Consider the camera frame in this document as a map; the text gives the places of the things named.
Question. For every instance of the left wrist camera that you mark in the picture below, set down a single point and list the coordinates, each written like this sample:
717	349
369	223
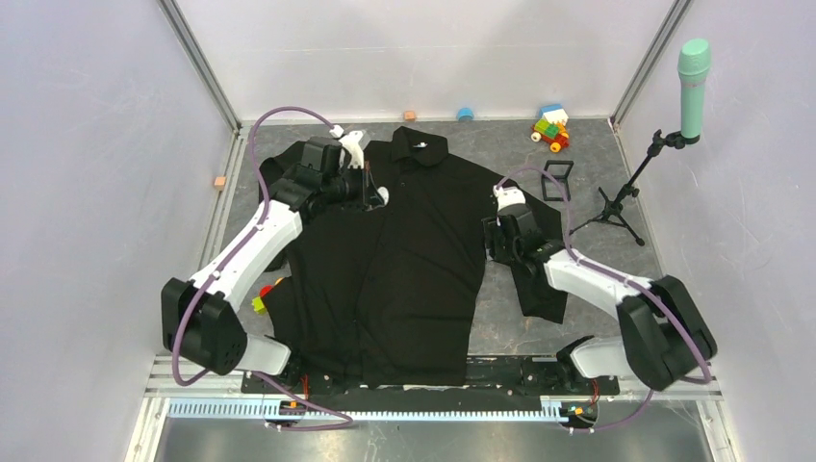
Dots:
354	143

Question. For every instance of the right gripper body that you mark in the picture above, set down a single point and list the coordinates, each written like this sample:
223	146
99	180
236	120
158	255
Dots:
497	246

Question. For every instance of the black brooch display box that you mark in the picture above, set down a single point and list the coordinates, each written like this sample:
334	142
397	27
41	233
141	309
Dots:
555	183

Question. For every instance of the round silver brooch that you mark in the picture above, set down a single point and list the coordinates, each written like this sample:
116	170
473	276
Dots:
383	195

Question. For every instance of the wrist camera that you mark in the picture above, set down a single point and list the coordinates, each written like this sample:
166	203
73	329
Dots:
354	143
506	198

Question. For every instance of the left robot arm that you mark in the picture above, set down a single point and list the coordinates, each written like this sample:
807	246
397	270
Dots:
199	314

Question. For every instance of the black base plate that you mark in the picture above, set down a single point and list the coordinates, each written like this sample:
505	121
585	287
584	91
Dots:
492	383

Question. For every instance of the blue cap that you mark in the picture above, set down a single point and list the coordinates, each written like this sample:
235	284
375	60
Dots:
465	114

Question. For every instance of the black tripod microphone stand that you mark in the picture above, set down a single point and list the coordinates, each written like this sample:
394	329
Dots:
612	212

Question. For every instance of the white toothed rail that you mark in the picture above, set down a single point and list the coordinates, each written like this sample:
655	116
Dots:
274	409

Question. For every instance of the black shirt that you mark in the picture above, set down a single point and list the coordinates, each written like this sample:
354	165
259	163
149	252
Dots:
388	296

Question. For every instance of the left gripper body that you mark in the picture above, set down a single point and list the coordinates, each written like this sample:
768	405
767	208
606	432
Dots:
365	187

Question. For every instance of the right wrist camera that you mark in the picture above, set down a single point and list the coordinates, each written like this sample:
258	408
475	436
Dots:
506	198

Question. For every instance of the colourful toy block car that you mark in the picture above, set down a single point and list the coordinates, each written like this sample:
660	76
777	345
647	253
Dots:
551	127

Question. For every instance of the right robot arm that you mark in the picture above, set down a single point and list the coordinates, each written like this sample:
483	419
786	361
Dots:
662	337

